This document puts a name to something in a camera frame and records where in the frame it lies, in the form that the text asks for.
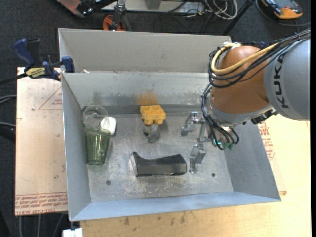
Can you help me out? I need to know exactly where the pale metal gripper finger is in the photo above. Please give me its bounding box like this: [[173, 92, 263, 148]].
[[180, 111, 206, 137], [189, 143, 207, 174]]

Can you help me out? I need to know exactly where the grey toy piece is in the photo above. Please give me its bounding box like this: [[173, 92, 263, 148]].
[[143, 123, 161, 143]]

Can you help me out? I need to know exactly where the black curved flat block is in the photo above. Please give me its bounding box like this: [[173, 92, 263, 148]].
[[130, 151, 188, 177]]

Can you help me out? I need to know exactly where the yellow toy block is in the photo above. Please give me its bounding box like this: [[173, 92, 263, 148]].
[[139, 104, 167, 126]]

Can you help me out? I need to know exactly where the grey metal bin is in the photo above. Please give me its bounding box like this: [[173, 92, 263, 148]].
[[58, 28, 281, 222]]

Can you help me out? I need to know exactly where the green glass cup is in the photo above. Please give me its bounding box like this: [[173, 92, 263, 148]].
[[84, 128, 111, 166]]

